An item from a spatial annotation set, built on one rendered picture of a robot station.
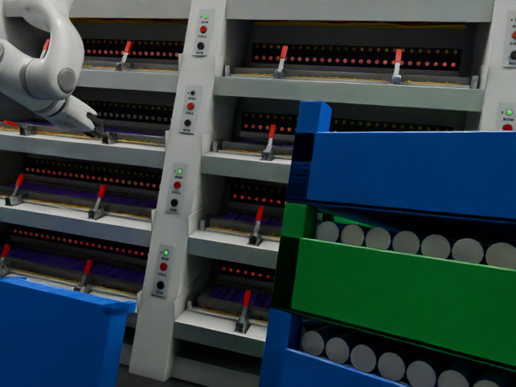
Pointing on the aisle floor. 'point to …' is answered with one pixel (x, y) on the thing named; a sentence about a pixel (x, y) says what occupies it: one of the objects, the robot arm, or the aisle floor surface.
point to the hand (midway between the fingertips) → (93, 129)
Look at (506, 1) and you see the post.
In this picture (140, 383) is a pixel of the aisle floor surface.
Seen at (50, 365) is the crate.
